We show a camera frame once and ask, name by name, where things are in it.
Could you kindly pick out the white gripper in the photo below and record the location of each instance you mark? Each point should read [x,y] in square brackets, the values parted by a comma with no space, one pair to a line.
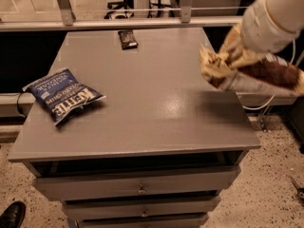
[265,29]

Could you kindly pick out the brown Late July chip bag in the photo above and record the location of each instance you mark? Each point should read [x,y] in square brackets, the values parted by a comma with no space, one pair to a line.
[270,76]

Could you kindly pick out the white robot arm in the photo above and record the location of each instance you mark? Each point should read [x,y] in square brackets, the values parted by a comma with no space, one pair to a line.
[288,14]

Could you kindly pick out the dark rxbar chocolate bar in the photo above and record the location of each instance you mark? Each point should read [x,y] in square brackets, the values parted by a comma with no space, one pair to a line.
[127,39]

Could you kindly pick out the blue Kettle chip bag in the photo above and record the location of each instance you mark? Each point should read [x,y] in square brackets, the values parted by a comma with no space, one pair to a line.
[62,95]

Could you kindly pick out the grey drawer cabinet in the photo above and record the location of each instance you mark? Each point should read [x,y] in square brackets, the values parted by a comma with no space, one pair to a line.
[158,113]

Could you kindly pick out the black office chair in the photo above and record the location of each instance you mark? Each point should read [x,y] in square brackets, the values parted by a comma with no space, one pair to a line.
[122,2]

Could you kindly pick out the middle grey drawer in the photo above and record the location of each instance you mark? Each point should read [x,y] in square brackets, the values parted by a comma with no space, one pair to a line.
[141,208]

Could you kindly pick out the grey drawer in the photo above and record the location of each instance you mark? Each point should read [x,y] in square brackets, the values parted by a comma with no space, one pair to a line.
[170,221]
[141,208]
[133,184]

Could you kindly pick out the bottom grey drawer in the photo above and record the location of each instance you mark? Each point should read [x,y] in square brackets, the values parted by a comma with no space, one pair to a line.
[170,221]

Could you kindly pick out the top grey drawer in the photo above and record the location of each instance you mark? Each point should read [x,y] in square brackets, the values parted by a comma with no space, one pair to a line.
[133,184]

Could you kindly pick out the black leather shoe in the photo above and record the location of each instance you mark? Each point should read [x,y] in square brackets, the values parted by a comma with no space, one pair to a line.
[13,216]

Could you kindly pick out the metal railing frame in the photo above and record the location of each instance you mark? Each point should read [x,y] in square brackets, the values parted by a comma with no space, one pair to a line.
[46,15]

